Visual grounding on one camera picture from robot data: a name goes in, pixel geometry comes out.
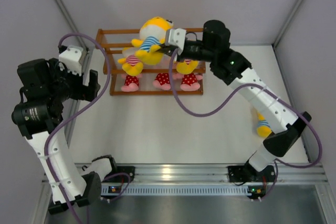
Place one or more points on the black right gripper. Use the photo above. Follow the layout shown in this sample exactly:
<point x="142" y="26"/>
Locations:
<point x="167" y="49"/>

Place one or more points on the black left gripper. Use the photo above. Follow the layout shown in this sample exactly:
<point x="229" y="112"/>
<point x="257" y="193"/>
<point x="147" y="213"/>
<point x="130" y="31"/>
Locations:
<point x="83" y="92"/>

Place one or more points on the pink plush toy red dress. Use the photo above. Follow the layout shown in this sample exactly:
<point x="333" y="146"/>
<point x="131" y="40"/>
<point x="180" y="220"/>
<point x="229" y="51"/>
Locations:
<point x="190" y="82"/>

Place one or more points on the yellow plush toy pink stripes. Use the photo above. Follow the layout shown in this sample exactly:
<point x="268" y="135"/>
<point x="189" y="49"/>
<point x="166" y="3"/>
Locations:
<point x="130" y="64"/>

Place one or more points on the pink plush toy polka dress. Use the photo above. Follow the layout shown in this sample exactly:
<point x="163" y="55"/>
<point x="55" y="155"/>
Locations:
<point x="162" y="81"/>

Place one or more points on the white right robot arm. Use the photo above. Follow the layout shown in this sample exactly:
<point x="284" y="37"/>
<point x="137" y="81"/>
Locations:
<point x="237" y="72"/>

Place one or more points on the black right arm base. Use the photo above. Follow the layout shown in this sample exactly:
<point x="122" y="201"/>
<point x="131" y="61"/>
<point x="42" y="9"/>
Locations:
<point x="237" y="174"/>

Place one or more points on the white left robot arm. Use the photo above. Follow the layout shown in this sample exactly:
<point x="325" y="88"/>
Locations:
<point x="41" y="123"/>

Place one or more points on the yellow plush toy on shelf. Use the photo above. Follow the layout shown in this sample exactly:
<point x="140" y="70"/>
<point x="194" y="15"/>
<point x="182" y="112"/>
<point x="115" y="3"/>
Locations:
<point x="186" y="67"/>

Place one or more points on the brown wooden two-tier shelf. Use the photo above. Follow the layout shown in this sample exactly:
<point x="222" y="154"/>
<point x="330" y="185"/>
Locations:
<point x="114" y="52"/>

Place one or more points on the pink plush toy on shelf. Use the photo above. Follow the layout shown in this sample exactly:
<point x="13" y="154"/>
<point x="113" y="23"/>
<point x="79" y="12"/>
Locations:
<point x="131" y="83"/>

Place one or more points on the yellow plush toy blue stripes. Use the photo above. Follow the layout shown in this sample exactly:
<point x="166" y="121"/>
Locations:
<point x="263" y="128"/>

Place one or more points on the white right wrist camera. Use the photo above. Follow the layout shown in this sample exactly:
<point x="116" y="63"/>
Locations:
<point x="176" y="37"/>

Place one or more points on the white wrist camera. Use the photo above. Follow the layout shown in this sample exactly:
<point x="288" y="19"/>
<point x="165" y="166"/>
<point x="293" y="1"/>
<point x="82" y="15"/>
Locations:
<point x="72" y="59"/>
<point x="176" y="37"/>

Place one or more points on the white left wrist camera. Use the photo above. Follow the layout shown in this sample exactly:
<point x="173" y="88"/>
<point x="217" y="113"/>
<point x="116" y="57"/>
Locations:
<point x="72" y="59"/>

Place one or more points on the aluminium mounting rail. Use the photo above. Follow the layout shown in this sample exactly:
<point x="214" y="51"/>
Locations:
<point x="219" y="174"/>

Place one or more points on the grey slotted cable duct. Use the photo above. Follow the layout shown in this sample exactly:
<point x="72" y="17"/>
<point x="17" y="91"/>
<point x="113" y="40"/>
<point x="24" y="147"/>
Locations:
<point x="179" y="190"/>

